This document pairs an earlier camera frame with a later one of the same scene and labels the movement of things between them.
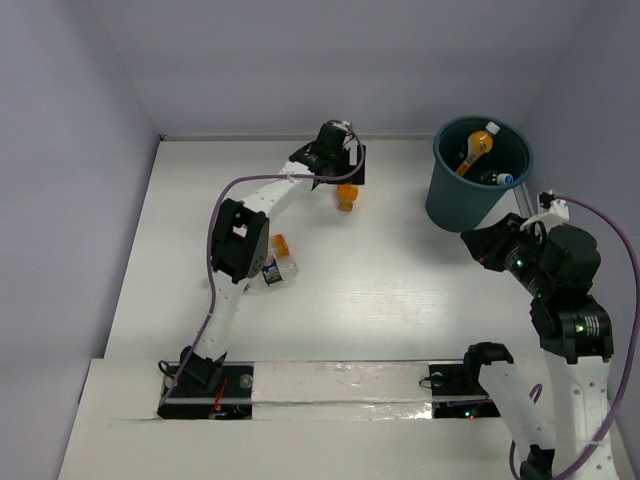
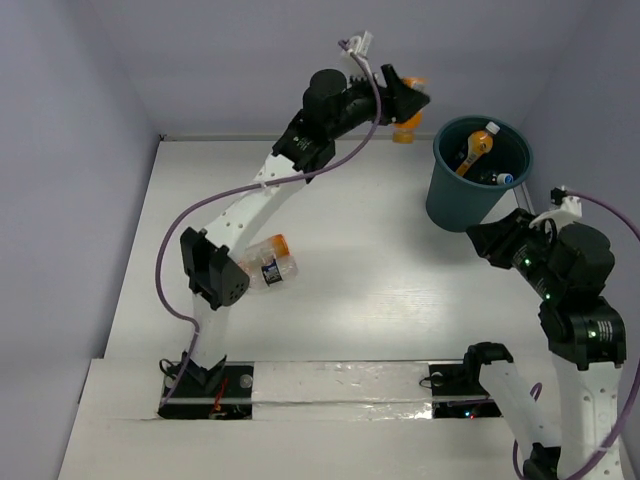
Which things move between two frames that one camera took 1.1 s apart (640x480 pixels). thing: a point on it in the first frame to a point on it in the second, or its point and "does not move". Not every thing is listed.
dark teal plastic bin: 459,203 does not move
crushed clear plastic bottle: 493,176 does not move
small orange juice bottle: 346,194 to 404,132
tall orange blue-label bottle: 479,142 does not move
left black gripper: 353,163 to 391,93
